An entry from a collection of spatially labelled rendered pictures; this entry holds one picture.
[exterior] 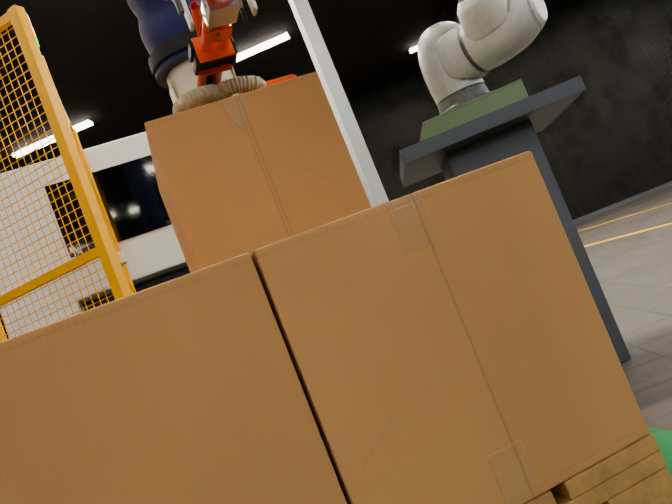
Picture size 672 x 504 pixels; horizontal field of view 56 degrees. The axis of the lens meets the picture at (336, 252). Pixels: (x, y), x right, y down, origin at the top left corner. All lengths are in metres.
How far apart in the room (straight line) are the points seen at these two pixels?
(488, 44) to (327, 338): 1.27
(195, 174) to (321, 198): 0.27
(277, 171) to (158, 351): 0.75
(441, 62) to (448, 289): 1.22
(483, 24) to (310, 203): 0.75
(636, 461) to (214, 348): 0.55
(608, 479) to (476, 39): 1.29
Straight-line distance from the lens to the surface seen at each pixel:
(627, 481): 0.92
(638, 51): 13.81
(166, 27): 1.74
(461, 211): 0.82
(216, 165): 1.39
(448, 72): 1.92
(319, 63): 5.47
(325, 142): 1.43
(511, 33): 1.85
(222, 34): 1.43
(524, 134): 1.86
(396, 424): 0.77
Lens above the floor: 0.46
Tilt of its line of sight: 3 degrees up
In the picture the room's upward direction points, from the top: 22 degrees counter-clockwise
